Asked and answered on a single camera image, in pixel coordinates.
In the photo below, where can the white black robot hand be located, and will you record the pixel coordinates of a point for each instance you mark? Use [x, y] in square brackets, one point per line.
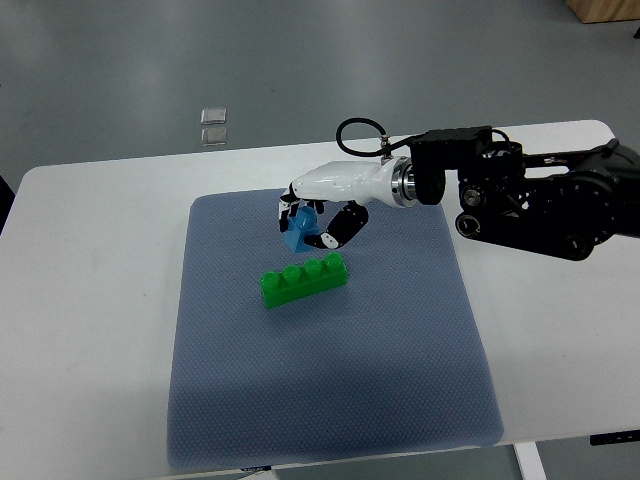
[356, 184]

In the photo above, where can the small blue block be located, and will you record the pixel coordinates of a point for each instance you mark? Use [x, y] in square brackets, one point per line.
[303, 224]

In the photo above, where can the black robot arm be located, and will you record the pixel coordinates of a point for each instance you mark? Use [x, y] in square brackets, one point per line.
[555, 204]

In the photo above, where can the long green block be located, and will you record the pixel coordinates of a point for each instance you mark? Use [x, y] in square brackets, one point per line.
[295, 282]

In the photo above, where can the lower metal floor plate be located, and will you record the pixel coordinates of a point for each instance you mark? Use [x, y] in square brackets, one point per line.
[213, 136]

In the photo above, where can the metal floor plate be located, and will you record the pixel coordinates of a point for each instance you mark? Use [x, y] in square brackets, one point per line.
[213, 115]
[213, 136]

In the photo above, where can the upper metal floor plate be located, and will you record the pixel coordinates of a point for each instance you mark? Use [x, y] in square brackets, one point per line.
[213, 115]

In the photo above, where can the blue-grey foam mat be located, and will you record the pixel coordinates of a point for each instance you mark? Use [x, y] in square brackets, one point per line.
[390, 362]

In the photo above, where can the wooden box corner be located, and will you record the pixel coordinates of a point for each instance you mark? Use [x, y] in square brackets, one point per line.
[603, 11]

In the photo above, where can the white table leg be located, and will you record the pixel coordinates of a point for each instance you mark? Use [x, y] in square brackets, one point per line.
[529, 461]

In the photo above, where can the bystander dark clothing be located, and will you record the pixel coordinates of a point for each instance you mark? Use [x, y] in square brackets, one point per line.
[7, 197]

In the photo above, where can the black table control panel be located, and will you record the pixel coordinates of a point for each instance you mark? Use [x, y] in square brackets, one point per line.
[614, 438]

